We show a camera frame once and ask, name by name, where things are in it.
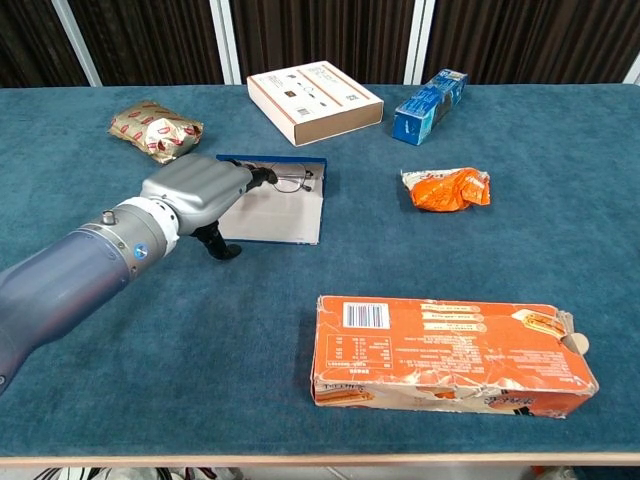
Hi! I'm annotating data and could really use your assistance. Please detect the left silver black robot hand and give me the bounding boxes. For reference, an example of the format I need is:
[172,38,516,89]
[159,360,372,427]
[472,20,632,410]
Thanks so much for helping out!
[139,153,279,261]

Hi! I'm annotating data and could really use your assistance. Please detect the black white clutter under table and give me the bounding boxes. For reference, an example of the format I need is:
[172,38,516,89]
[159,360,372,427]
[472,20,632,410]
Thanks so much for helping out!
[29,466,241,480]

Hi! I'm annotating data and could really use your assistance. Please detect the gold foil snack packet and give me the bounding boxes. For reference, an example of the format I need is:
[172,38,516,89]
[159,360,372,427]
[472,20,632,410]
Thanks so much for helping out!
[107,100,205,165]

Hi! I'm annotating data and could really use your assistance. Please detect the teal blue table cloth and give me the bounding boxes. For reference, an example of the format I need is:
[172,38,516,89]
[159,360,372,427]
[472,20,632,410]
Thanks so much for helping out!
[0,83,640,457]

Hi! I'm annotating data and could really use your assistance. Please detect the dark brown pleated curtain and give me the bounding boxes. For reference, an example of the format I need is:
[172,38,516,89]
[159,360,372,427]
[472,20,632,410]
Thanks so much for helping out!
[0,0,640,89]

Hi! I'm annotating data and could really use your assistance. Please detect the blue long carton box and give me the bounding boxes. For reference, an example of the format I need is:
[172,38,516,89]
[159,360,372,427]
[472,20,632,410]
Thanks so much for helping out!
[391,68,469,147]

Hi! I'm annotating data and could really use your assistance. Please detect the orange crumpled snack bag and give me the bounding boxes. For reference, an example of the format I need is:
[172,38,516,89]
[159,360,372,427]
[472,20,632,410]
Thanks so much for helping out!
[400,166,492,213]

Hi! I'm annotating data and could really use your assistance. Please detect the large worn orange carton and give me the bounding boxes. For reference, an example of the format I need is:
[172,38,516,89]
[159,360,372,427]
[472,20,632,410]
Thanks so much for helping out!
[309,294,600,420]

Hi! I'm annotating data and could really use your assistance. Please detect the flat white cardboard box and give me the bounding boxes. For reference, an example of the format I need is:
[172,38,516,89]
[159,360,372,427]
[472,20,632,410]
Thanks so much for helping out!
[246,60,385,148]

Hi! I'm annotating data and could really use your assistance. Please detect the black thin-framed eyeglasses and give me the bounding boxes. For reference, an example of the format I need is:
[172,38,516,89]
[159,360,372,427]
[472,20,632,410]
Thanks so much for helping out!
[269,162,315,194]

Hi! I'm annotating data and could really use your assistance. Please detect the blue glasses case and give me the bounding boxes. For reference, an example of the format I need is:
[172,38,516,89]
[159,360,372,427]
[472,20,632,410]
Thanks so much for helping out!
[215,154,328,246]

